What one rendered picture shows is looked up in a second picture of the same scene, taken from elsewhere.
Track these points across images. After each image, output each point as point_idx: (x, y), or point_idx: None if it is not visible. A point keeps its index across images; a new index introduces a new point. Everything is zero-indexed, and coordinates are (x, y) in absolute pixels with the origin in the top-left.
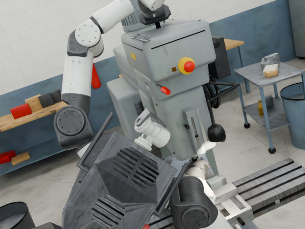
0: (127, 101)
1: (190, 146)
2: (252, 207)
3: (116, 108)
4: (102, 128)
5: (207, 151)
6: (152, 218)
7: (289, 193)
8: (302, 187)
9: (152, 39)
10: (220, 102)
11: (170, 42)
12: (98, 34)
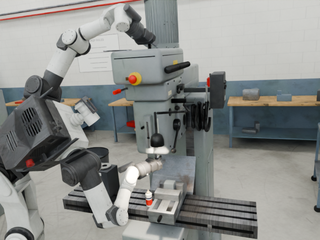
0: None
1: None
2: (185, 217)
3: None
4: (43, 95)
5: (199, 165)
6: None
7: (223, 225)
8: (237, 227)
9: (116, 52)
10: (206, 126)
11: (127, 58)
12: (72, 38)
